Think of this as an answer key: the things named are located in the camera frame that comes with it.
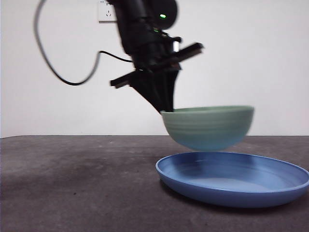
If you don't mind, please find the white wall socket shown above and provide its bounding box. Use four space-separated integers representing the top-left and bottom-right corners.
98 0 118 24

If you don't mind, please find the blue plate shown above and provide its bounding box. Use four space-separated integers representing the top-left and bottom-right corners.
155 151 309 209

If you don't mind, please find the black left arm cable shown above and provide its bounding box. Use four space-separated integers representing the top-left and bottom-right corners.
33 0 133 87

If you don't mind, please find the green ribbed bowl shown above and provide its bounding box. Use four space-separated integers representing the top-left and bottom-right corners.
160 105 255 150

